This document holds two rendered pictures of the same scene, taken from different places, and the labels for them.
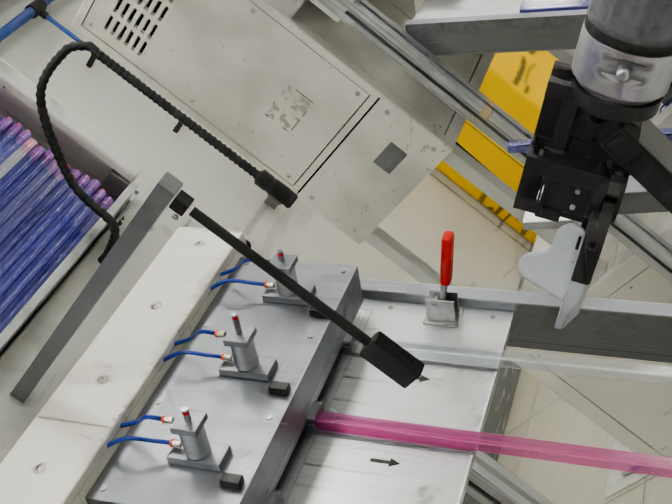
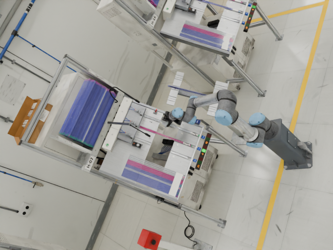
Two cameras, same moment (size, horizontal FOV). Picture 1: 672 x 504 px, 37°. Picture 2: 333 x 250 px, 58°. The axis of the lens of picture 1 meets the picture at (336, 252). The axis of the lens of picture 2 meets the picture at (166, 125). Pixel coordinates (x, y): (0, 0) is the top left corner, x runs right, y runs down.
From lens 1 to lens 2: 189 cm
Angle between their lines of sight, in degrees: 40
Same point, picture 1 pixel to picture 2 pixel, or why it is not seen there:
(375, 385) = (146, 122)
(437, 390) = (152, 124)
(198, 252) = (127, 102)
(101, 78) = not seen: outside the picture
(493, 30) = (174, 37)
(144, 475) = (122, 135)
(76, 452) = (115, 133)
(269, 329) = (135, 116)
